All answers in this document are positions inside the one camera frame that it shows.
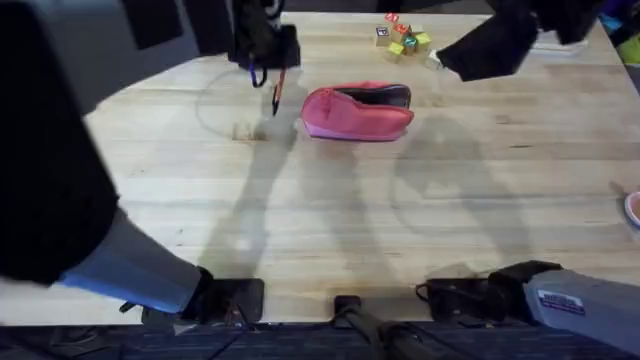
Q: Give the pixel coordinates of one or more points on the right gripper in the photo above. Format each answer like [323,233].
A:
[520,30]

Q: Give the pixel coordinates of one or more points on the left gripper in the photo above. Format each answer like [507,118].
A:
[255,30]

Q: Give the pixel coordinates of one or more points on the orange and black pen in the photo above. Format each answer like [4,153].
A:
[277,92]

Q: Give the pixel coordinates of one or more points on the pink zip bag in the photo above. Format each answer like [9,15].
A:
[357,115]

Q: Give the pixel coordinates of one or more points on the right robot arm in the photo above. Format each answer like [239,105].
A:
[585,305]

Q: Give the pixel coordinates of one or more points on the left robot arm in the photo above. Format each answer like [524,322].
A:
[55,190]

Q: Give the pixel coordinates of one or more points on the heap of toy blocks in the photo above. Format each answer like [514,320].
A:
[404,39]

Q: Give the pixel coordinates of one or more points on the white flat box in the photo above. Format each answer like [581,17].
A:
[560,46]

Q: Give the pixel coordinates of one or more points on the blue object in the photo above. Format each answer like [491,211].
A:
[609,22]

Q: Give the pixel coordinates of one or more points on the yellow-green object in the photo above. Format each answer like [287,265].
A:
[630,49]

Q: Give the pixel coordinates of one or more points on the black camera stand post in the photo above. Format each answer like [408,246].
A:
[370,325]

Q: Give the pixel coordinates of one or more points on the black rail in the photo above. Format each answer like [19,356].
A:
[100,345]

